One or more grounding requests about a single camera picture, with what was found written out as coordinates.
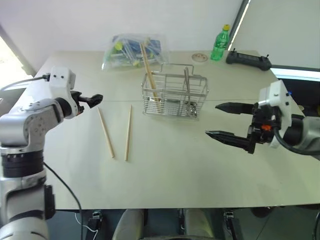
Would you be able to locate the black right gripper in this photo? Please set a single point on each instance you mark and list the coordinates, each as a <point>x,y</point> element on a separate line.
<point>261,125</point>

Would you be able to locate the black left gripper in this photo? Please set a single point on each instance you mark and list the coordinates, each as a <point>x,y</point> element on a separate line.
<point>76,98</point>

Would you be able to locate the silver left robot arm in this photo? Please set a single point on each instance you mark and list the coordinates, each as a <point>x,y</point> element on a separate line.
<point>17,125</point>

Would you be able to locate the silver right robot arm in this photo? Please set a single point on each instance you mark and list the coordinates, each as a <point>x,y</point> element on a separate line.
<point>308,130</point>

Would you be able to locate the metal spoon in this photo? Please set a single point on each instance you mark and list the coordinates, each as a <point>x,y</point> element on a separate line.
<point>187,77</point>

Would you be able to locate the wooden chopstick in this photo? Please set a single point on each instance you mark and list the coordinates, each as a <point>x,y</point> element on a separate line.
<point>147,67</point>
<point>128,132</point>
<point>151,75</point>
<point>106,132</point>

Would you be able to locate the clear plastic bag of items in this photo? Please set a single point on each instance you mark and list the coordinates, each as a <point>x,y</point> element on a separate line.
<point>130,52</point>

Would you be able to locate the black remote controller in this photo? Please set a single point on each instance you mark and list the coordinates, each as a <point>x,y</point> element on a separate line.
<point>248,60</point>

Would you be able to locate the green plastic bottle yellow cap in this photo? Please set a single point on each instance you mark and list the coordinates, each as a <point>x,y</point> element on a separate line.
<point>220,45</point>

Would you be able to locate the grey rounded robot leg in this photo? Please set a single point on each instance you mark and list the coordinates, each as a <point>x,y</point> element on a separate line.
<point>130,225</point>
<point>197,223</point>

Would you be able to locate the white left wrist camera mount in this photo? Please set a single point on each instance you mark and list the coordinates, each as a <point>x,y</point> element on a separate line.
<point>60,77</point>

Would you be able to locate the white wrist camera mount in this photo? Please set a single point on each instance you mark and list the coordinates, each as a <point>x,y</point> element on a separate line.
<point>277,97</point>
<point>60,77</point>

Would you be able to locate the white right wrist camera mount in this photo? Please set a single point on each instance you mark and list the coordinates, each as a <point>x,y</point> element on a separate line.
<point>277,97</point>

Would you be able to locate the dark window frame strip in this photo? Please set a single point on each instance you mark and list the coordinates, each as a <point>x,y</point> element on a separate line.
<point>238,22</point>

